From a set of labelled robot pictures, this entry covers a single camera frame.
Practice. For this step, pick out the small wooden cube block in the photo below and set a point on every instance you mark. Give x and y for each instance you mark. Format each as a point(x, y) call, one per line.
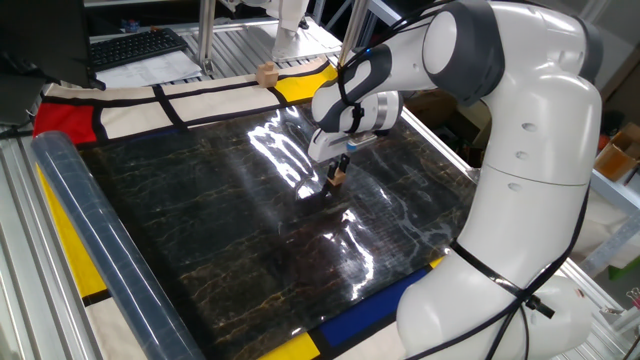
point(337, 178)

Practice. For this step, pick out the open cardboard box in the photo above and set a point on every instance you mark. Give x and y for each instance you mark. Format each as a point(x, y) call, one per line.
point(617, 155)

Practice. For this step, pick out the black marble pattern mat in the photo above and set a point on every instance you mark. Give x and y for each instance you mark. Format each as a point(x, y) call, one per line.
point(225, 225)

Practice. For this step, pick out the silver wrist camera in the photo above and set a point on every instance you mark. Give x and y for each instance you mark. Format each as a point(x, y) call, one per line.
point(362, 141)

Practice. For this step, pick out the cardboard box with tools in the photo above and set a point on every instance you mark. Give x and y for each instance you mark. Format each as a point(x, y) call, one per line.
point(430, 107)

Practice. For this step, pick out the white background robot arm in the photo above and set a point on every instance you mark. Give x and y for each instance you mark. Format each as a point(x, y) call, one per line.
point(290, 35)

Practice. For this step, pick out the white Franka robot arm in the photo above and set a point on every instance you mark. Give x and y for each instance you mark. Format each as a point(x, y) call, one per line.
point(540, 200)

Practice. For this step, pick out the green plastic piece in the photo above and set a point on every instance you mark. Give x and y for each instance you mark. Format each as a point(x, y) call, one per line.
point(625, 267)

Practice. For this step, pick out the black monitor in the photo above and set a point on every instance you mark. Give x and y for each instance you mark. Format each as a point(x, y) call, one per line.
point(40, 40)

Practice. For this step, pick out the Mondrian pattern tablecloth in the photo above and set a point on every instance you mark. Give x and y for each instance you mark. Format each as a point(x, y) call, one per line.
point(135, 117)

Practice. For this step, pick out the notched wooden block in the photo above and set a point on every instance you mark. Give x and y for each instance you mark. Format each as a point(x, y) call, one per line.
point(267, 75)

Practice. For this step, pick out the small blue red object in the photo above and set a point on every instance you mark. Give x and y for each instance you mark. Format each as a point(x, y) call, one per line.
point(131, 26)

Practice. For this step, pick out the aluminium frame post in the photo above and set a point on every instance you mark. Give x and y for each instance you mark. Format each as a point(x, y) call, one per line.
point(355, 25)
point(206, 35)

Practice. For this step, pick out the black keyboard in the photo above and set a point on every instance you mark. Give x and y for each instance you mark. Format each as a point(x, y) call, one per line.
point(135, 47)

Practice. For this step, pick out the white paper sheets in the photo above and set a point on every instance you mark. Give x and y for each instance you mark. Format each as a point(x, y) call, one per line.
point(150, 72)

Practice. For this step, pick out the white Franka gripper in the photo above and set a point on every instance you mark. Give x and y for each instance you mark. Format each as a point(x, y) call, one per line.
point(327, 145)

